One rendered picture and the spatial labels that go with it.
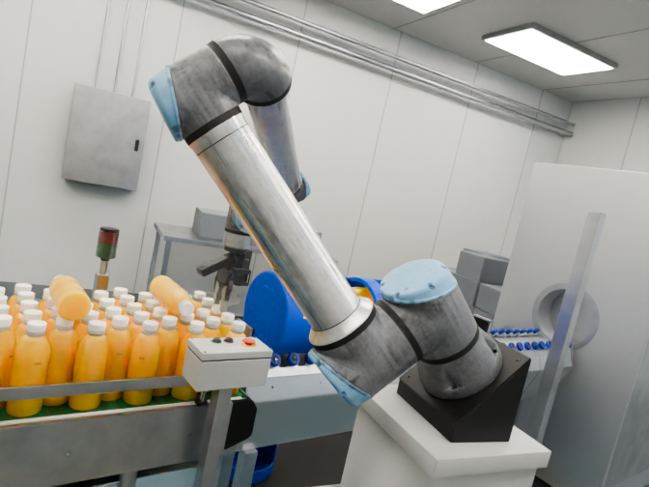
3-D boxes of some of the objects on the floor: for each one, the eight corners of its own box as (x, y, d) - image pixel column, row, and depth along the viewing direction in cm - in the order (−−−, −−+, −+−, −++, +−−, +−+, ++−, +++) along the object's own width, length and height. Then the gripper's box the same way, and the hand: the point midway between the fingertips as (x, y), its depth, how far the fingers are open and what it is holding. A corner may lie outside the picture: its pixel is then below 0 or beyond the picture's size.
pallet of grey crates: (540, 386, 513) (571, 276, 500) (484, 385, 477) (515, 267, 464) (464, 342, 619) (487, 251, 606) (412, 339, 583) (437, 243, 570)
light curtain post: (511, 552, 241) (606, 214, 221) (504, 555, 237) (601, 212, 218) (500, 543, 245) (593, 212, 226) (493, 546, 242) (587, 210, 222)
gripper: (258, 252, 152) (245, 318, 154) (241, 244, 161) (230, 306, 163) (234, 250, 147) (220, 318, 149) (217, 242, 156) (206, 306, 158)
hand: (217, 308), depth 154 cm, fingers closed on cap, 4 cm apart
